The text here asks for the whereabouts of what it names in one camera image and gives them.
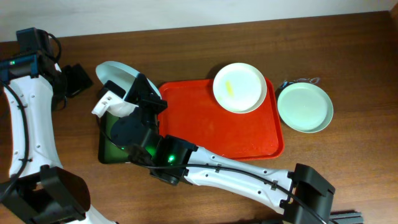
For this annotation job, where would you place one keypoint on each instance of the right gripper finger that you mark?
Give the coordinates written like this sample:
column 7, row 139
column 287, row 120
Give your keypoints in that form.
column 142, row 94
column 111, row 86

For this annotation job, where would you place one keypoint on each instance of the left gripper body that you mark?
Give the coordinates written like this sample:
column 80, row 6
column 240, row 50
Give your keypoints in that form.
column 76, row 79

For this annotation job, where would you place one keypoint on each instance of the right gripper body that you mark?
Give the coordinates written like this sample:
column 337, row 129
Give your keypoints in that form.
column 148, row 106

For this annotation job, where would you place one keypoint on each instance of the light blue plate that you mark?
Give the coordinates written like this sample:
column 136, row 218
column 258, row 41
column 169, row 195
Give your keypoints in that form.
column 119, row 73

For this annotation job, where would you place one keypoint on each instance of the cream white plate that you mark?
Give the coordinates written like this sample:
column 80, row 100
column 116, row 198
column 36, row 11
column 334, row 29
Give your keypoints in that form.
column 239, row 88

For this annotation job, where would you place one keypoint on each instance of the mint green plate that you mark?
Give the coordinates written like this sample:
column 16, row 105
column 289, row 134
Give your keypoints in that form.
column 305, row 107

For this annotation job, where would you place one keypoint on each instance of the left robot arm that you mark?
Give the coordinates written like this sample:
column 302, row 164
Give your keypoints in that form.
column 39, row 189

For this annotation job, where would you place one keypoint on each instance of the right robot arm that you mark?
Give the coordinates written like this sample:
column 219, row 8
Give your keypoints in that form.
column 300, row 196

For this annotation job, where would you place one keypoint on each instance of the red plastic tray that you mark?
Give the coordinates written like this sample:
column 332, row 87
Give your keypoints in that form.
column 194, row 115

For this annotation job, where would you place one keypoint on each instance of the dark green tray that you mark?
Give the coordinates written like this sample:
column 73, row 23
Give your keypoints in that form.
column 108, row 153

